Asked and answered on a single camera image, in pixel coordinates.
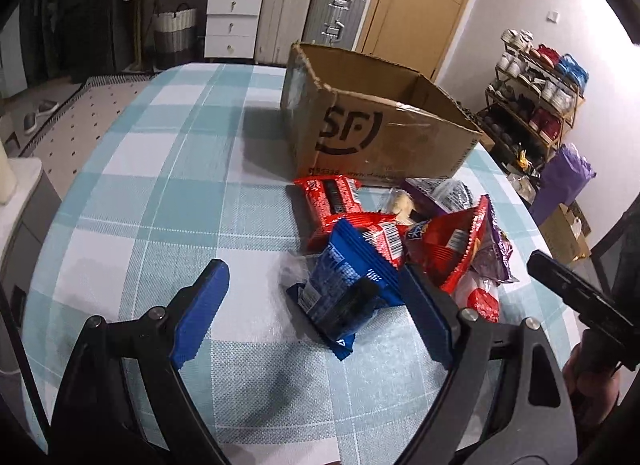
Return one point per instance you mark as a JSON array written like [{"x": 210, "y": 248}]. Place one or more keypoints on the white light switch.
[{"x": 553, "y": 16}]

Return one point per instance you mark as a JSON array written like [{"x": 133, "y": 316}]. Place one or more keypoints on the woven laundry basket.
[{"x": 174, "y": 35}]

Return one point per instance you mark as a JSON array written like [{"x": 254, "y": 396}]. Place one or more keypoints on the white drawer cabinet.
[{"x": 232, "y": 25}]

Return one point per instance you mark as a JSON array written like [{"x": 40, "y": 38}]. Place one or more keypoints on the red white snack packet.
[{"x": 480, "y": 302}]

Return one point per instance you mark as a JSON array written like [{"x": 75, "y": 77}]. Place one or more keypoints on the cream sandwich cracker packet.
[{"x": 402, "y": 205}]

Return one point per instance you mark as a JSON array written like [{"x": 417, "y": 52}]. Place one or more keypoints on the dark wardrobe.
[{"x": 75, "y": 20}]

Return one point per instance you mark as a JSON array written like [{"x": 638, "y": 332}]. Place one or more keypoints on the brown cardboard box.
[{"x": 425, "y": 145}]

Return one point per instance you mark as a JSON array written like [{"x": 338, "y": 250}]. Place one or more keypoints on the person's right hand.
[{"x": 590, "y": 395}]

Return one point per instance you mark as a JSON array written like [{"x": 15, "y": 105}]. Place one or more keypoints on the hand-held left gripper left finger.
[{"x": 200, "y": 305}]

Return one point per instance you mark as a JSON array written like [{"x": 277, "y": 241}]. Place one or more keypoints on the small red snack packet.
[{"x": 385, "y": 240}]

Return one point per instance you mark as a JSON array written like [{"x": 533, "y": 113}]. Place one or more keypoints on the white nightstand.
[{"x": 25, "y": 245}]

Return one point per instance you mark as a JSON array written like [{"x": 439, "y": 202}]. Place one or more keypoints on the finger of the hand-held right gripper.
[{"x": 565, "y": 282}]

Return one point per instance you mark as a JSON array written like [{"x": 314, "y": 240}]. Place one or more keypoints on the white suitcase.
[{"x": 285, "y": 10}]

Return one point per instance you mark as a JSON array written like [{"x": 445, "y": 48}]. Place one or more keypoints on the teal checked tablecloth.
[{"x": 200, "y": 170}]

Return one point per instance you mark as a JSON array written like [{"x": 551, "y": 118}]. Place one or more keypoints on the grey slipper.
[
  {"x": 31, "y": 122},
  {"x": 48, "y": 106}
]

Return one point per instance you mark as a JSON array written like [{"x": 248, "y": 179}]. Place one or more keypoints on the dark purple snack packet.
[{"x": 492, "y": 260}]

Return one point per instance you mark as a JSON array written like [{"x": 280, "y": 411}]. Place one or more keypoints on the beige dotted rug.
[{"x": 90, "y": 115}]

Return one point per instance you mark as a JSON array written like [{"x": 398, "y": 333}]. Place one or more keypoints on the cream cylinder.
[{"x": 7, "y": 175}]

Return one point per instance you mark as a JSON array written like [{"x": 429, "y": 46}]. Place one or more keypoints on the wooden door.
[{"x": 425, "y": 20}]

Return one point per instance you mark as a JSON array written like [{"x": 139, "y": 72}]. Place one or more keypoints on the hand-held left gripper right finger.
[{"x": 425, "y": 315}]

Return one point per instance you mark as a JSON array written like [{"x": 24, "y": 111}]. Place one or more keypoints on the purple plastic bag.
[{"x": 560, "y": 180}]

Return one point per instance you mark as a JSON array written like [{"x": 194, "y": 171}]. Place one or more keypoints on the red chip bag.
[{"x": 440, "y": 250}]

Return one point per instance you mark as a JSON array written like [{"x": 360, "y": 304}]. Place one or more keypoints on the small open cardboard box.
[{"x": 560, "y": 235}]

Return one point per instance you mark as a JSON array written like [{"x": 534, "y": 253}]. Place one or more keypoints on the blue cookie packet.
[{"x": 340, "y": 270}]

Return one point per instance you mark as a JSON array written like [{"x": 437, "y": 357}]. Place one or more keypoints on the shoe rack with shoes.
[{"x": 530, "y": 95}]

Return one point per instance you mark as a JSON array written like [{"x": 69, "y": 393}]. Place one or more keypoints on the red black-striped snack packet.
[{"x": 325, "y": 195}]

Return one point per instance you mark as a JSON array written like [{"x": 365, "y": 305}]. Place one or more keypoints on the silver suitcase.
[{"x": 332, "y": 10}]

